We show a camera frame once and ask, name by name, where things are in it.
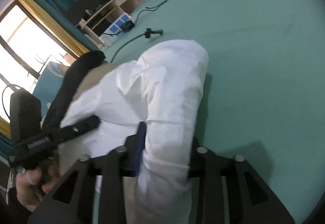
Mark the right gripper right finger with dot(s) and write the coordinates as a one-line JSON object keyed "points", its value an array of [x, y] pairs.
{"points": [[231, 191]]}

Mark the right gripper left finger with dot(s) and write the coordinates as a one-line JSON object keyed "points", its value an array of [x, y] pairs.
{"points": [[71, 200]]}

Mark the white hooded garment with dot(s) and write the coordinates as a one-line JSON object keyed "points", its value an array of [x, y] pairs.
{"points": [[163, 88]]}

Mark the person left hand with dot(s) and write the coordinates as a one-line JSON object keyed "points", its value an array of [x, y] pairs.
{"points": [[29, 183]]}

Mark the black folded garment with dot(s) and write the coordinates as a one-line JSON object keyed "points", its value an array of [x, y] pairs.
{"points": [[72, 79]]}

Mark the beige folded garment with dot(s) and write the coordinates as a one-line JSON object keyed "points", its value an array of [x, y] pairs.
{"points": [[93, 77]]}

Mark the green bed sheet mattress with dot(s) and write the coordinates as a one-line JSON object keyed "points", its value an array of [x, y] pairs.
{"points": [[263, 95]]}

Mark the black monitor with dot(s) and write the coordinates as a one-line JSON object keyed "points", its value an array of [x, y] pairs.
{"points": [[81, 9]]}

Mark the white blue power strip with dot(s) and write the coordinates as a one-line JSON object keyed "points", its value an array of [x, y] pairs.
{"points": [[123, 24]]}

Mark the light wooden desk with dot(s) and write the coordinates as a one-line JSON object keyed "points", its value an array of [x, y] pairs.
{"points": [[102, 18]]}

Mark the yellow window frame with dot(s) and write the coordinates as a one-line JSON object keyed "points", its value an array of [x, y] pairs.
{"points": [[30, 39]]}

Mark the black clip-on cable device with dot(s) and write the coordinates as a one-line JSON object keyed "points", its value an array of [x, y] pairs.
{"points": [[147, 35]]}

